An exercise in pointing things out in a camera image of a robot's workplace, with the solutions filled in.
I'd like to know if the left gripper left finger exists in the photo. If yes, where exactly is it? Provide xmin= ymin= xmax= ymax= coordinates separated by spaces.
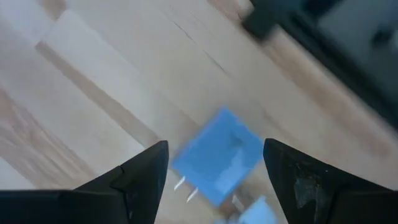
xmin=0 ymin=140 xmax=170 ymax=224

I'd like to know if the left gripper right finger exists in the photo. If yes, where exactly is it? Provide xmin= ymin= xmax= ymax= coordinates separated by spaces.
xmin=262 ymin=138 xmax=398 ymax=224

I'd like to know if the pale blue oblong charger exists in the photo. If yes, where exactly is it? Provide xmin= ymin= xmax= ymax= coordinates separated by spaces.
xmin=171 ymin=106 xmax=266 ymax=208

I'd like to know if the black aluminium rig frame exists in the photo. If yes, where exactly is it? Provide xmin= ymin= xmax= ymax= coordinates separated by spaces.
xmin=241 ymin=0 xmax=398 ymax=128

